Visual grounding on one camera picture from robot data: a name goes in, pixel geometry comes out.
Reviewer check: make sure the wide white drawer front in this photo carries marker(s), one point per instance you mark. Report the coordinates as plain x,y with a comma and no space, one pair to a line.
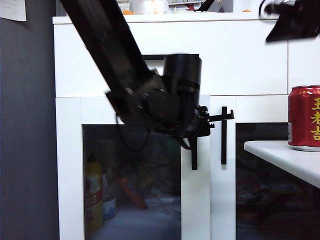
237,62

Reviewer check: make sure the clear plastic container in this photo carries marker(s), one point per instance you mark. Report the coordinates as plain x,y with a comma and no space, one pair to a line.
150,7

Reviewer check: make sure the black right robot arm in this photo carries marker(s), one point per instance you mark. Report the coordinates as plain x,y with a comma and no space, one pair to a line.
290,22

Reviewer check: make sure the white wall switch panel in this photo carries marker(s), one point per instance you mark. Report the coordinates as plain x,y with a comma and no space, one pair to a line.
124,7

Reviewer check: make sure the white box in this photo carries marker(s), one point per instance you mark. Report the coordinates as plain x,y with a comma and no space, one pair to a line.
246,5

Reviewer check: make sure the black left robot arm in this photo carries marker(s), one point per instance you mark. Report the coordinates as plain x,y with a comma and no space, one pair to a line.
105,37

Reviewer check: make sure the yellow detergent bottle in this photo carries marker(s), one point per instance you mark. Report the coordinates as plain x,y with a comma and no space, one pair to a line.
93,197

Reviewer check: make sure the narrow white drawer front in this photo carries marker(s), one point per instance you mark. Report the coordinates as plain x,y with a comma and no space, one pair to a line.
303,70

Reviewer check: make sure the red beverage can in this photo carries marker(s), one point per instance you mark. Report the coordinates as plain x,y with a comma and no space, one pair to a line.
302,120

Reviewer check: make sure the colourful printed box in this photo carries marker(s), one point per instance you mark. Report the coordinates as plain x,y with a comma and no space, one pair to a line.
185,3

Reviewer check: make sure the black angular object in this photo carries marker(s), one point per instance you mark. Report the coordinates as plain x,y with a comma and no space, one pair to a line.
206,5

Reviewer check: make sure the white cabinet carcass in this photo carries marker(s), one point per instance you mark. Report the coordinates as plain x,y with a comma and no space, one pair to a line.
200,17

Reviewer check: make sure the white paper sheet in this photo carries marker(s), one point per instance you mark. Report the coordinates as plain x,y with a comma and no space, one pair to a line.
12,10

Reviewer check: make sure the orange fruit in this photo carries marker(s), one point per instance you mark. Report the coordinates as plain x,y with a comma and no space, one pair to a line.
128,12

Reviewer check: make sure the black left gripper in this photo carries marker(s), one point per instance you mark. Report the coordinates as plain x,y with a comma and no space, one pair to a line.
200,127

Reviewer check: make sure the orange snack packet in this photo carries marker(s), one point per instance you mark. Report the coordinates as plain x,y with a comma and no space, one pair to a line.
135,196

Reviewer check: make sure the white glass cabinet door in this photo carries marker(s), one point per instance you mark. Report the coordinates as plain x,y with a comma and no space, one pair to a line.
195,200
223,200

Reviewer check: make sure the clear pump sanitizer bottle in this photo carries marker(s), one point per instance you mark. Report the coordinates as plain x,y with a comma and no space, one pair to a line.
109,206

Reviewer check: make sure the small orange piece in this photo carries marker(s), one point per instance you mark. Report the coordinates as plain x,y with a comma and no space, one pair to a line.
247,11

